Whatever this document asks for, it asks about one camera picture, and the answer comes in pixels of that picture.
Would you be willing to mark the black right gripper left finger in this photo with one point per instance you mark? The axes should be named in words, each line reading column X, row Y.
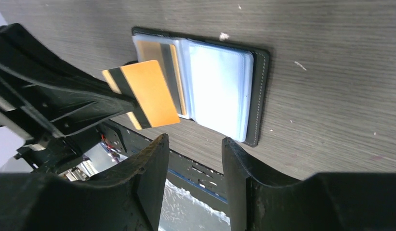
column 125, row 197

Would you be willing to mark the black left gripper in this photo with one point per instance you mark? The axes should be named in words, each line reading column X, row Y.
column 42, row 94

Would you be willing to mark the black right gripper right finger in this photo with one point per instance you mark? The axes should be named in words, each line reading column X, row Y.
column 260, row 198

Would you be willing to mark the gold credit card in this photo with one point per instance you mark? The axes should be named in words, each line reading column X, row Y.
column 166, row 56
column 146, row 84

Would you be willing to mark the black leather card holder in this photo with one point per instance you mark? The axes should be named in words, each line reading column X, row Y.
column 224, row 83

